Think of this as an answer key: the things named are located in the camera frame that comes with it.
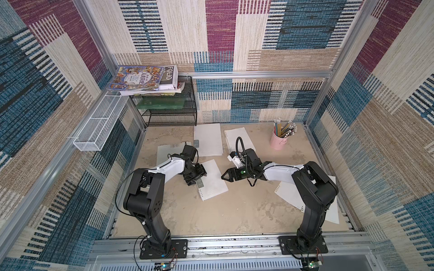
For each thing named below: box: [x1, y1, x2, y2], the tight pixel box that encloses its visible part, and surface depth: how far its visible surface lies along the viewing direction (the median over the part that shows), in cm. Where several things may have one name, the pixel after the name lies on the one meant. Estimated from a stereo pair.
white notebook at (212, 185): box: [195, 159, 229, 202], surface depth 94 cm
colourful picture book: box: [107, 65, 166, 91], surface depth 83 cm
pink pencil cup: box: [270, 131, 289, 150], surface depth 104 cm
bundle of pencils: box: [273, 117, 298, 139], surface depth 102 cm
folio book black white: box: [158, 64, 179, 91], surface depth 83 cm
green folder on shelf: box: [135, 97, 186, 110], surface depth 100 cm
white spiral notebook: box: [193, 123, 224, 157], surface depth 114 cm
